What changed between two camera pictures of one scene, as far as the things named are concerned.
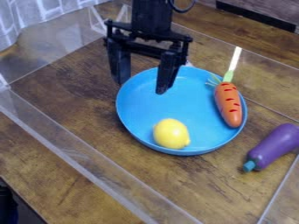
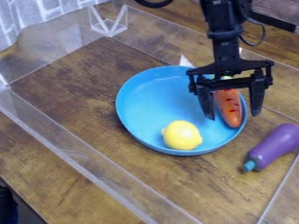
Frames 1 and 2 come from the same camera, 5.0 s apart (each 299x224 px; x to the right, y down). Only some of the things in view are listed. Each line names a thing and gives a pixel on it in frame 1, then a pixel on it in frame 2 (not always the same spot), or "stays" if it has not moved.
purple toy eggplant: (283, 141) stays
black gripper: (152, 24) → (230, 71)
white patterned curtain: (21, 13) stays
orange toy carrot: (228, 96) stays
